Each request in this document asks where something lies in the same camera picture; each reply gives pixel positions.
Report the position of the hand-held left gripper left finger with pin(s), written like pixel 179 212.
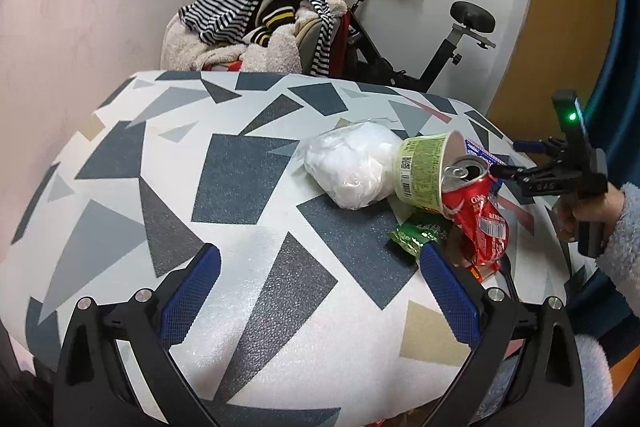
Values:
pixel 192 292

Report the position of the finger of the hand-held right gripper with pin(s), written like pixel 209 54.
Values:
pixel 510 172
pixel 532 145

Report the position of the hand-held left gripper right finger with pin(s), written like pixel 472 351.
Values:
pixel 450 297

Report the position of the red snack wrapper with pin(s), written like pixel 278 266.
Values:
pixel 477 271

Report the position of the crushed red soda can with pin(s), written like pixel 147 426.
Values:
pixel 475 217

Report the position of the green and gold snack packet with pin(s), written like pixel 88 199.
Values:
pixel 417 234

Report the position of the green paper noodle cup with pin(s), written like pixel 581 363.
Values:
pixel 422 172

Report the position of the white plastic bag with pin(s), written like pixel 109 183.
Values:
pixel 350 164

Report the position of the person's right forearm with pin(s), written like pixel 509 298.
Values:
pixel 620 247

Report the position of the person's left forearm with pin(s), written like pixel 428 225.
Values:
pixel 592 382

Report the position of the person's right hand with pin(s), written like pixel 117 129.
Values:
pixel 566 213

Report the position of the blue and white packet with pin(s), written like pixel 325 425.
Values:
pixel 482 153

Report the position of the black plastic fork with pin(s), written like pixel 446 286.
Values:
pixel 509 277

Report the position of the wooden door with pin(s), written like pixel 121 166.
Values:
pixel 545 32

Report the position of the black exercise bike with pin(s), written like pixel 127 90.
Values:
pixel 372 57

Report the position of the red garment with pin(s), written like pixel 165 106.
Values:
pixel 341 47

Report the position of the cream fluffy coat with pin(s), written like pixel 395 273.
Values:
pixel 185 44

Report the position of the black garment with yellow stripes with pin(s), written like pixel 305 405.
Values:
pixel 272 19

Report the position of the black and white striped shirt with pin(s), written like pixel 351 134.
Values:
pixel 235 2

